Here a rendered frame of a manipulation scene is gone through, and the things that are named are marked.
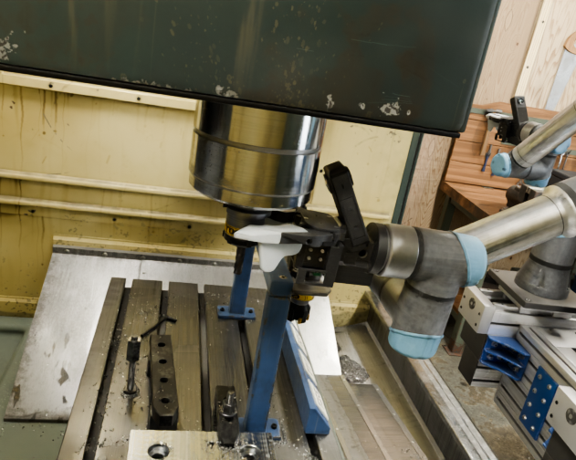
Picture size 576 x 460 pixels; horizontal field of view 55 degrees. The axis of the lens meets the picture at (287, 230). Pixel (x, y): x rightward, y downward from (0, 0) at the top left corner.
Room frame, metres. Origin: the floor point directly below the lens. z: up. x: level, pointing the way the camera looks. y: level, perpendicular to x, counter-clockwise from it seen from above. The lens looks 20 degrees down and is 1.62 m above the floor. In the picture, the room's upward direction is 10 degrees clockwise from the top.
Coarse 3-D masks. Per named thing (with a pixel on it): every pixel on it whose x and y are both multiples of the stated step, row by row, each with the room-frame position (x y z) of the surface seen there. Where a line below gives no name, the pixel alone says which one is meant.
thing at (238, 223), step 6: (228, 216) 0.66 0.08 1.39; (234, 216) 0.65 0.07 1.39; (228, 222) 0.66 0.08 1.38; (234, 222) 0.65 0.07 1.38; (240, 222) 0.65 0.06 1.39; (246, 222) 0.65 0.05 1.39; (252, 222) 0.65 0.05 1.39; (258, 222) 0.66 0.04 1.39; (264, 222) 0.67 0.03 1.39; (240, 228) 0.65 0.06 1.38
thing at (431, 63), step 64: (0, 0) 0.49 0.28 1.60; (64, 0) 0.50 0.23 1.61; (128, 0) 0.52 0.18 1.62; (192, 0) 0.53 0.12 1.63; (256, 0) 0.54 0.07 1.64; (320, 0) 0.55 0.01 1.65; (384, 0) 0.57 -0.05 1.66; (448, 0) 0.58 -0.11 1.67; (0, 64) 0.50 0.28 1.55; (64, 64) 0.51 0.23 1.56; (128, 64) 0.52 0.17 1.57; (192, 64) 0.53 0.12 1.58; (256, 64) 0.54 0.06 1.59; (320, 64) 0.56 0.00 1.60; (384, 64) 0.57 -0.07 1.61; (448, 64) 0.59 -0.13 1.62; (448, 128) 0.59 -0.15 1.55
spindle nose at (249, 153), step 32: (224, 128) 0.60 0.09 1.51; (256, 128) 0.59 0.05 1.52; (288, 128) 0.60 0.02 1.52; (320, 128) 0.64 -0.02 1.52; (192, 160) 0.63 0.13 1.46; (224, 160) 0.60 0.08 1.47; (256, 160) 0.59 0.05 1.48; (288, 160) 0.60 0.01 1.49; (224, 192) 0.60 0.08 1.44; (256, 192) 0.59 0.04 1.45; (288, 192) 0.61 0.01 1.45
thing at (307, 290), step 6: (294, 282) 0.87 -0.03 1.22; (318, 282) 0.89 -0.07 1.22; (294, 288) 0.84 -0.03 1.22; (300, 288) 0.85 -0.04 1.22; (306, 288) 0.85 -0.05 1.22; (312, 288) 0.86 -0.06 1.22; (318, 288) 0.86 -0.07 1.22; (324, 288) 0.86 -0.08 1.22; (294, 294) 0.83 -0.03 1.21; (300, 294) 0.84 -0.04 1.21; (306, 294) 0.84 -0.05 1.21; (312, 294) 0.84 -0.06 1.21; (318, 294) 0.84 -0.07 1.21; (324, 294) 0.85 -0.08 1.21
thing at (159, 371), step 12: (156, 336) 1.01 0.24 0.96; (168, 336) 1.02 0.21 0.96; (156, 348) 0.97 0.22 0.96; (168, 348) 0.98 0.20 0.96; (156, 360) 0.93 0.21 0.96; (168, 360) 0.94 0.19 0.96; (156, 372) 0.89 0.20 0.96; (168, 372) 0.90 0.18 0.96; (156, 384) 0.85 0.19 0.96; (168, 384) 0.86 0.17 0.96; (156, 396) 0.82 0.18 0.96; (168, 396) 0.83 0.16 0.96; (156, 408) 0.79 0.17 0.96; (168, 408) 0.80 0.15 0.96; (156, 420) 0.78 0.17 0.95; (168, 420) 0.78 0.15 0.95
